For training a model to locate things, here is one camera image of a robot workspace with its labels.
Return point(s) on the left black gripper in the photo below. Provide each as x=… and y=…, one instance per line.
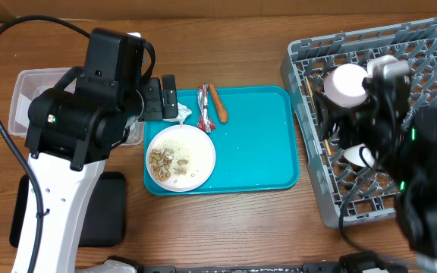
x=155, y=109

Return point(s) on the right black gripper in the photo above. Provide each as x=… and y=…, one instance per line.
x=351, y=120

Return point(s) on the white tissue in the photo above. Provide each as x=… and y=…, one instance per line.
x=183, y=113

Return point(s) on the white paper cup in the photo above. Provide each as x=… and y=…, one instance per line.
x=359, y=155

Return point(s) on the pink bowl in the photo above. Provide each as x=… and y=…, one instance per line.
x=344, y=86

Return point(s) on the red silver snack wrapper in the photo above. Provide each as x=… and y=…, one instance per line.
x=205, y=123

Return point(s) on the wooden chopstick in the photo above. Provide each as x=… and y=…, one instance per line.
x=325, y=141

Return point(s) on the orange carrot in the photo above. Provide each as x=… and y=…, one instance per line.
x=219, y=106

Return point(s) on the white bowl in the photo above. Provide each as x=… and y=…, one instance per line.
x=387, y=67

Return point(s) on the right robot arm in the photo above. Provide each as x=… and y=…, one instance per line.
x=407, y=155

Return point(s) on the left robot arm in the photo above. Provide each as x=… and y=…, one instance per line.
x=65, y=180

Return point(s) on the grey dishwasher rack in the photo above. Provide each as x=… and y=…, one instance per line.
x=333, y=176

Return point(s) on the white plate with food scraps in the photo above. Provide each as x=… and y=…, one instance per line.
x=180, y=158

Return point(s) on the teal plastic serving tray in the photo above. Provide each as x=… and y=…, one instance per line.
x=257, y=148

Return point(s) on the clear plastic storage bin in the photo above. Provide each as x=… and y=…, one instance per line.
x=25, y=98

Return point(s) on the black plastic tray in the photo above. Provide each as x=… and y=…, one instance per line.
x=104, y=223

